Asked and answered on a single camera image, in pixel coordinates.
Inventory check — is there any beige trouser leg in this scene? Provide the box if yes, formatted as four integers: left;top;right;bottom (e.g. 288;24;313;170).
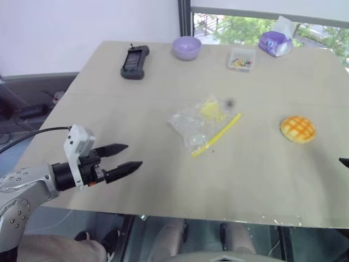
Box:
15;234;109;262

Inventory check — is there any dark window frame post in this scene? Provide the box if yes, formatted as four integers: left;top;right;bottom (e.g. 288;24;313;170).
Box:
178;0;192;38

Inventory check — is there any clear zip bag yellow seal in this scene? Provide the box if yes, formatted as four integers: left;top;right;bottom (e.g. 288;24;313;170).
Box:
167;94;243;159

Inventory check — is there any black shoe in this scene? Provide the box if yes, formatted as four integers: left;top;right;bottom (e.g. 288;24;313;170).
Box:
74;230;91;242
100;228;121;260

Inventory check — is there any black power strip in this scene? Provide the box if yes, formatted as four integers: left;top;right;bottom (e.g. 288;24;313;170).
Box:
16;103;52;120

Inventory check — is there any purple tissue pack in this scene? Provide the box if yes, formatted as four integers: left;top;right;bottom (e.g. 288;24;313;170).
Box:
258;15;298;58

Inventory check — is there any clear box of push pins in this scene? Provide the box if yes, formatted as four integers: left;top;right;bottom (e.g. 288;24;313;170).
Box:
228;47;256;73

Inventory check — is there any black table leg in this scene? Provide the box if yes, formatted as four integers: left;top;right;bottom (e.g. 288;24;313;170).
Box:
277;225;294;262
114;215;137;262

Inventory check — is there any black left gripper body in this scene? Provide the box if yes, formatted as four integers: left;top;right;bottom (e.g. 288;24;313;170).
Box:
79;148;107;188

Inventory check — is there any yellow bun toy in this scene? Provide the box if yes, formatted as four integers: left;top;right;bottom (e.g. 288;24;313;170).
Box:
280;115;316;144

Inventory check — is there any purple plastic bowl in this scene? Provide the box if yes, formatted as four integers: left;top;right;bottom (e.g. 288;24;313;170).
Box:
171;36;202;61

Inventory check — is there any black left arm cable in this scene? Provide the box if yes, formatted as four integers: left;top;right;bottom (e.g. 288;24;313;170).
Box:
0;126;73;154

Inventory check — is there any black handheld controller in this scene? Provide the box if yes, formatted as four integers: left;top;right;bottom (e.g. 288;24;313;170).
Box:
120;43;151;80

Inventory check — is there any beige rounded shape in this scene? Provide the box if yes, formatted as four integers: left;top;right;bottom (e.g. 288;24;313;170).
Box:
221;222;257;256
154;218;188;258

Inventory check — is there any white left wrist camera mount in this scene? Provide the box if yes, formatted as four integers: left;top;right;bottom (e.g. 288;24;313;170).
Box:
63;124;97;192

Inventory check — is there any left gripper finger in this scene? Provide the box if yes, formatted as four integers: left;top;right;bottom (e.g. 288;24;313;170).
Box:
104;160;143;184
95;144;129;158

